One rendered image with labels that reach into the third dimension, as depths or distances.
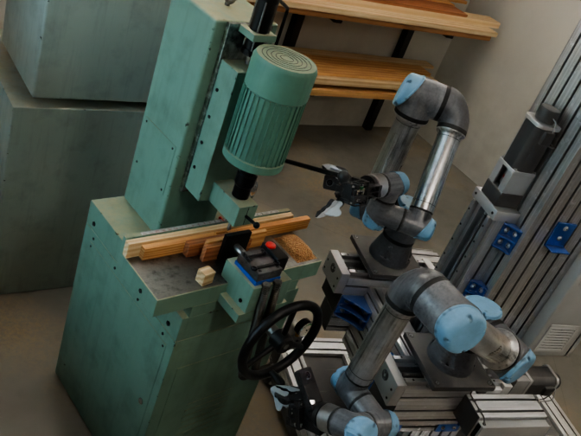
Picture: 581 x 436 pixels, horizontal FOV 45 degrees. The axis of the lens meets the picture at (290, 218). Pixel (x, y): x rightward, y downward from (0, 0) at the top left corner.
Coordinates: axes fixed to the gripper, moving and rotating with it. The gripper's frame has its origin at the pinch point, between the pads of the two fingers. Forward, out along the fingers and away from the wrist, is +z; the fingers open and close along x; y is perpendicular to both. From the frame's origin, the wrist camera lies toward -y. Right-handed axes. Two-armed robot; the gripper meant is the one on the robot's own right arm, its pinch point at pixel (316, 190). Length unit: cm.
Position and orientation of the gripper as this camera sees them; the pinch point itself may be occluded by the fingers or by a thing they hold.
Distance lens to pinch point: 197.8
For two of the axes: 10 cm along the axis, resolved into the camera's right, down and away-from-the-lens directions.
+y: 6.7, 2.9, -6.9
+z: -7.3, 1.2, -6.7
